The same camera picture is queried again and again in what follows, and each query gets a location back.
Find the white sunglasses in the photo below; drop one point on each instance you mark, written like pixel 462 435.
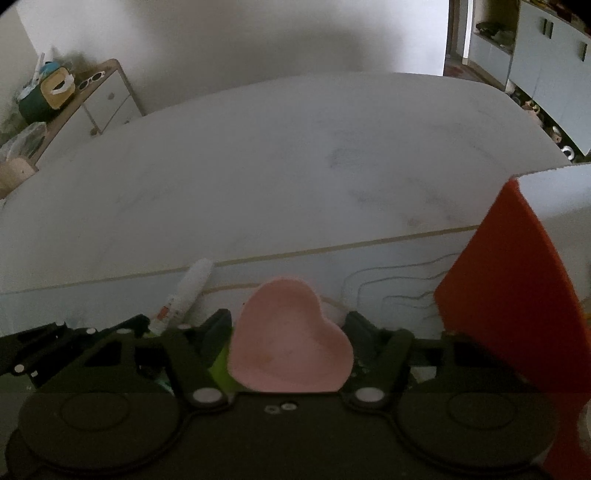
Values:
pixel 84 84

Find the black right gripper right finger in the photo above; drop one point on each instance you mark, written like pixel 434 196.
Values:
pixel 381 361

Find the wooden side cabinet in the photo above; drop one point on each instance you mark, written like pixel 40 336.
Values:
pixel 110 102

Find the red white storage box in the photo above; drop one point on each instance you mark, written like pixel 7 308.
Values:
pixel 521 288

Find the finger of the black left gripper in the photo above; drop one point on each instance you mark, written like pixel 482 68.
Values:
pixel 119 356
pixel 41 350

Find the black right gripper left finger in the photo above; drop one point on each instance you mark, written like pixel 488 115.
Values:
pixel 189 353

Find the white wall cabinet unit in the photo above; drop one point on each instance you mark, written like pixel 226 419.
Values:
pixel 541 54

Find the pink heart-shaped dish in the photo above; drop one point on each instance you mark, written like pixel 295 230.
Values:
pixel 283 343

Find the white tube with green label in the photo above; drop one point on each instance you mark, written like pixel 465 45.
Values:
pixel 184 296

